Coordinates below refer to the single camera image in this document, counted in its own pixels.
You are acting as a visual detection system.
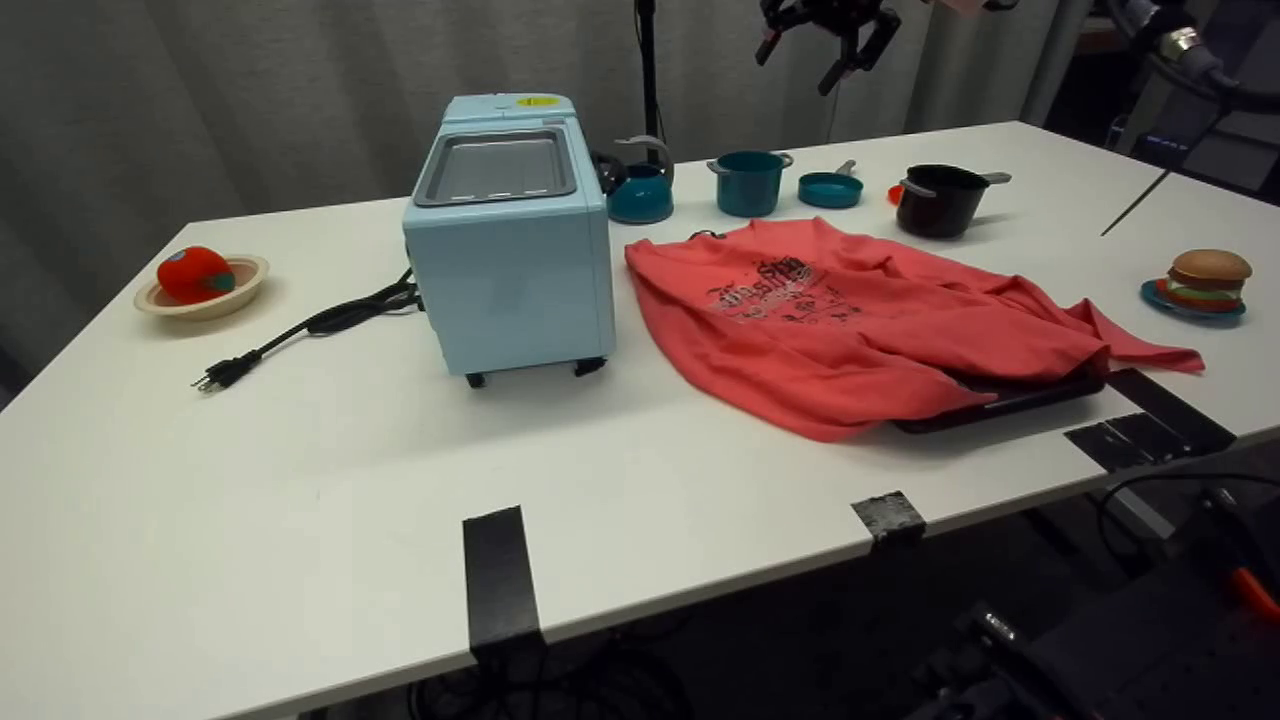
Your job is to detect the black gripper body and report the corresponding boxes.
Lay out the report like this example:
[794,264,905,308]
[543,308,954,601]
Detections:
[759,0,905,46]

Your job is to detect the red printed shirt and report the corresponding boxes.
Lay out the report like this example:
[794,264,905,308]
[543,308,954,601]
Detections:
[619,217,1208,449]

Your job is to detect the small teal bowl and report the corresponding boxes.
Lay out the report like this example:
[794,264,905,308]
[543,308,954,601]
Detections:
[795,158,869,213]

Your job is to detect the teal toy pot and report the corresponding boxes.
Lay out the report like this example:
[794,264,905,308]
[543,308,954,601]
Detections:
[705,150,795,219]

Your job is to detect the black toy pot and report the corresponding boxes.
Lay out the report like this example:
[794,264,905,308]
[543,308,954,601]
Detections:
[893,159,1016,244]

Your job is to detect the teal toy kettle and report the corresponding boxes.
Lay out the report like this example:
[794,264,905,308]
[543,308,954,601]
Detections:
[594,132,681,230]

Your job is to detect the light blue toaster oven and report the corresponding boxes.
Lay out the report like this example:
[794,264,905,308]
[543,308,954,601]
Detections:
[400,90,619,391]

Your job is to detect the small teal plate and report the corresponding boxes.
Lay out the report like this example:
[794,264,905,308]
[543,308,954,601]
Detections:
[1137,278,1254,330]

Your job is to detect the toy burger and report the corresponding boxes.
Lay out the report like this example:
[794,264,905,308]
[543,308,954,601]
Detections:
[1162,244,1255,322]

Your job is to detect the small black tape square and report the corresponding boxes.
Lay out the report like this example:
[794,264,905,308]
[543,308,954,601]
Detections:
[847,487,928,547]

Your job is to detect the grey curtain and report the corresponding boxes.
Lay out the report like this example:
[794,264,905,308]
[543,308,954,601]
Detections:
[0,0,1111,404]

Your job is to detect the beige shallow bowl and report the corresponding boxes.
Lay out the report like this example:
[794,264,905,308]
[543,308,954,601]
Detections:
[134,252,273,326]

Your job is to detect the long black tape strip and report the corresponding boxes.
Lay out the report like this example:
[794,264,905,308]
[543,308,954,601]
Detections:
[459,504,548,657]

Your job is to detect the red toy tomato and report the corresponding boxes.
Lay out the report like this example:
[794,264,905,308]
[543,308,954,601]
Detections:
[153,244,241,308]

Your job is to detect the black power cord with plug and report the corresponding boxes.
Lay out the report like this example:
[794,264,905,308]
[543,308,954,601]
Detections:
[189,269,427,398]

